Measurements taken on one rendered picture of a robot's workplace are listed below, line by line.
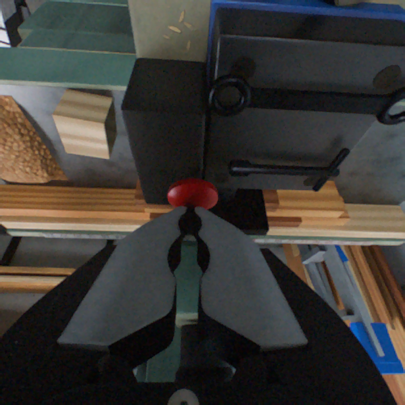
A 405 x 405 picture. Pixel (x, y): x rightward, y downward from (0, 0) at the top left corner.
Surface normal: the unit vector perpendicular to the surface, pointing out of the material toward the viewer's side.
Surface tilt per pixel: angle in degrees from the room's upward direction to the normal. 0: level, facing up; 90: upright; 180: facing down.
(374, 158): 0
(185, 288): 90
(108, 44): 90
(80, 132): 0
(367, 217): 90
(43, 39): 90
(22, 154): 35
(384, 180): 0
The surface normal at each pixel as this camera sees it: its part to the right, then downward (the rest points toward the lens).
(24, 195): 0.06, -0.55
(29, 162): 0.58, 0.72
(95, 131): 0.00, 0.84
